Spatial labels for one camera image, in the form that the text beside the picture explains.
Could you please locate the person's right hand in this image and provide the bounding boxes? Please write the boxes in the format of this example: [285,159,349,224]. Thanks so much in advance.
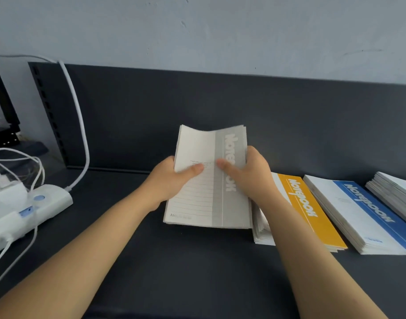
[216,146,280,208]

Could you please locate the person's left hand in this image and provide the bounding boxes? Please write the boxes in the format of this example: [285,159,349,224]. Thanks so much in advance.
[139,156,204,212]

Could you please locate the person's left forearm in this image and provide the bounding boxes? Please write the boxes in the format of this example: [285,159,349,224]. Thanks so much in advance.
[0,191,161,319]

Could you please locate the stack of white notebooks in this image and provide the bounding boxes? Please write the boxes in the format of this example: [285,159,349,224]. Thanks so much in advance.
[365,171,406,229]

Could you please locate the thick white power cord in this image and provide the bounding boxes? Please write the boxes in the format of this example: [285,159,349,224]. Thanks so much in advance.
[0,54,90,192]

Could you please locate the white power adapter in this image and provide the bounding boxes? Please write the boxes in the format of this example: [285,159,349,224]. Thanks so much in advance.
[0,176,27,207]

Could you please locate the black metal rack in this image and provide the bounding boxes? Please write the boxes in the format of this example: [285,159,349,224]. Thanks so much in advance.
[0,56,21,147]

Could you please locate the stack of blue notebooks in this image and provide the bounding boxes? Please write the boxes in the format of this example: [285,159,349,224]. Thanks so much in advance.
[303,175,406,255]

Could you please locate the dark grey shelf back panel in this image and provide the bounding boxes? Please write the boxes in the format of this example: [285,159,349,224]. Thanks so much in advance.
[28,62,406,186]

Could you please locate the thin white charging cable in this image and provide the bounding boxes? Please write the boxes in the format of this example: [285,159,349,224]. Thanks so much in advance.
[0,148,46,293]

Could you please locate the stack of grey notebooks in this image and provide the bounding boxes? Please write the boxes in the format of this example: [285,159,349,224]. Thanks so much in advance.
[163,125,253,230]

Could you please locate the person's right forearm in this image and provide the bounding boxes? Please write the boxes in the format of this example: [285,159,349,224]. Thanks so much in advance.
[254,193,389,319]

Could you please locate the white power strip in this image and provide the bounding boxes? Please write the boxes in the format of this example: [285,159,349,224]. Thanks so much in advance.
[0,184,73,258]

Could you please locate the stack of yellow notebooks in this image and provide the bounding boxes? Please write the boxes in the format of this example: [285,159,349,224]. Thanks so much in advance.
[252,172,348,253]

